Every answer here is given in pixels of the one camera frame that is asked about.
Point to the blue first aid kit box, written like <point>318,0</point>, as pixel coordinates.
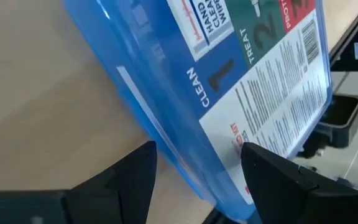
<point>197,93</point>

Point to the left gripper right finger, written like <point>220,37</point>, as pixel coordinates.
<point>291,193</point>

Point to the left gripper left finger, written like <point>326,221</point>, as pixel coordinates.
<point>104,199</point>

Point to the black open plastic holder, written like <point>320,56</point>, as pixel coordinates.
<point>340,124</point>

